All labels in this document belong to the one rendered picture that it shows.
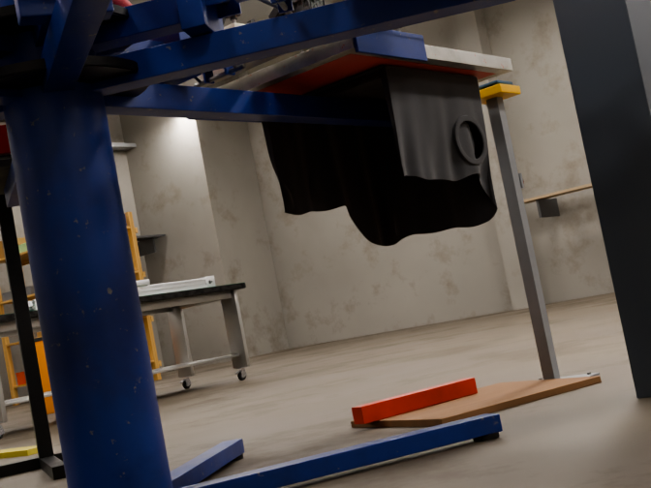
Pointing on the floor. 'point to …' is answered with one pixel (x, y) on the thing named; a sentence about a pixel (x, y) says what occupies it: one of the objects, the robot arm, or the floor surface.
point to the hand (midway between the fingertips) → (304, 50)
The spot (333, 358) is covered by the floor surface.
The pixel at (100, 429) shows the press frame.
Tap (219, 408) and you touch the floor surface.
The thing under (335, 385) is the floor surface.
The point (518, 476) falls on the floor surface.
